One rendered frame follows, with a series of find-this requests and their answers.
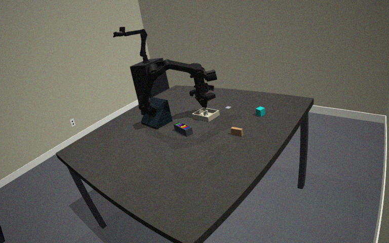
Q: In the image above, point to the small teal block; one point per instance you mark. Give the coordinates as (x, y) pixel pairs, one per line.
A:
(260, 111)

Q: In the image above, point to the brown rectangular block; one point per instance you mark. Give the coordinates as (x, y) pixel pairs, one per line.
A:
(237, 131)

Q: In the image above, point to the beige shallow tray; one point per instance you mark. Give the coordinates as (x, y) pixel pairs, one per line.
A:
(212, 113)

